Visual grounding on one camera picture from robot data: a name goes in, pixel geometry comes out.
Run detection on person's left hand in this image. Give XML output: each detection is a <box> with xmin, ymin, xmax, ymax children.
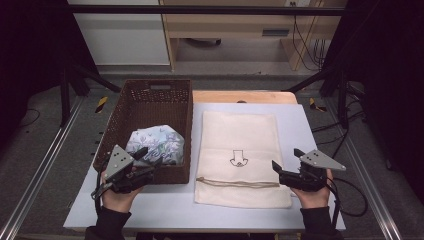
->
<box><xmin>99</xmin><ymin>165</ymin><xmax>145</xmax><ymax>214</ymax></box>

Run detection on thin black floor cable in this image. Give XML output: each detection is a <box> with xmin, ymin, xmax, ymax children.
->
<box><xmin>18</xmin><ymin>107</ymin><xmax>42</xmax><ymax>130</ymax></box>

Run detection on yellow black tape piece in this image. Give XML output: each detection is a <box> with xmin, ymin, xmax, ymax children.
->
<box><xmin>308</xmin><ymin>97</ymin><xmax>329</xmax><ymax>114</ymax></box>
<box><xmin>94</xmin><ymin>95</ymin><xmax>110</xmax><ymax>115</ymax></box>

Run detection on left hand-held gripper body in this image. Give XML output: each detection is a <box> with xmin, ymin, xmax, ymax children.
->
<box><xmin>91</xmin><ymin>144</ymin><xmax>156</xmax><ymax>201</ymax></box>

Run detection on light wooden desk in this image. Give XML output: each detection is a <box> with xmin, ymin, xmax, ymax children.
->
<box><xmin>159</xmin><ymin>0</ymin><xmax>348</xmax><ymax>72</ymax></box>

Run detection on white table board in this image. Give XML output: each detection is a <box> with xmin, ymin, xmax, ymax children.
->
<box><xmin>63</xmin><ymin>102</ymin><xmax>347</xmax><ymax>233</ymax></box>

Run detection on black metal stand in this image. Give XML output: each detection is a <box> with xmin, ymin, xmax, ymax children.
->
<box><xmin>282</xmin><ymin>63</ymin><xmax>355</xmax><ymax>130</ymax></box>
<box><xmin>59</xmin><ymin>62</ymin><xmax>122</xmax><ymax>128</ymax></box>

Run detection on cream drawstring bag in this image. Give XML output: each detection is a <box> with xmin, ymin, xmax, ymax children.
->
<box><xmin>193</xmin><ymin>110</ymin><xmax>294</xmax><ymax>210</ymax></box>

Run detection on hanging black desk cables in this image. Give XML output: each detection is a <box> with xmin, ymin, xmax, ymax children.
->
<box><xmin>290</xmin><ymin>1</ymin><xmax>328</xmax><ymax>72</ymax></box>

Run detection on black floor cables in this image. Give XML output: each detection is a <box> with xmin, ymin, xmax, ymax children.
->
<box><xmin>311</xmin><ymin>99</ymin><xmax>367</xmax><ymax>160</ymax></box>

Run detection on aluminium floor rail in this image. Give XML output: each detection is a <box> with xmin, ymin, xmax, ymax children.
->
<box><xmin>323</xmin><ymin>99</ymin><xmax>404</xmax><ymax>240</ymax></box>
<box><xmin>0</xmin><ymin>95</ymin><xmax>86</xmax><ymax>240</ymax></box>

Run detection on person's right hand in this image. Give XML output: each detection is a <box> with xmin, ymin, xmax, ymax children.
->
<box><xmin>289</xmin><ymin>168</ymin><xmax>335</xmax><ymax>210</ymax></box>

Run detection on white cabinet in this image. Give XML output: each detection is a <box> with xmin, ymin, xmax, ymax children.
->
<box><xmin>66</xmin><ymin>0</ymin><xmax>171</xmax><ymax>67</ymax></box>

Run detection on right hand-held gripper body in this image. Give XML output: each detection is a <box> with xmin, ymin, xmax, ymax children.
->
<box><xmin>279</xmin><ymin>148</ymin><xmax>347</xmax><ymax>193</ymax></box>

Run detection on black horizontal frame bar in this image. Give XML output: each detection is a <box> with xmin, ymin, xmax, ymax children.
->
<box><xmin>65</xmin><ymin>4</ymin><xmax>346</xmax><ymax>17</ymax></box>

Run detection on floral patterned cloth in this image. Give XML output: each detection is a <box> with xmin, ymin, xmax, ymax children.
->
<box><xmin>124</xmin><ymin>124</ymin><xmax>186</xmax><ymax>167</ymax></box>

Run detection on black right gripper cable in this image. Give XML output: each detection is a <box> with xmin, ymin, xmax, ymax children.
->
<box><xmin>327</xmin><ymin>176</ymin><xmax>370</xmax><ymax>231</ymax></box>

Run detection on brown woven basket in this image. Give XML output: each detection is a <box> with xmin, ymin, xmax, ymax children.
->
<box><xmin>92</xmin><ymin>78</ymin><xmax>195</xmax><ymax>186</ymax></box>

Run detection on dark curtain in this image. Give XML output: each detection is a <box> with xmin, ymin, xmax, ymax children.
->
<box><xmin>321</xmin><ymin>0</ymin><xmax>424</xmax><ymax>204</ymax></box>
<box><xmin>0</xmin><ymin>0</ymin><xmax>100</xmax><ymax>148</ymax></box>

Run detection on wooden table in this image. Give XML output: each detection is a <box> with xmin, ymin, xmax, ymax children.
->
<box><xmin>192</xmin><ymin>89</ymin><xmax>299</xmax><ymax>105</ymax></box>

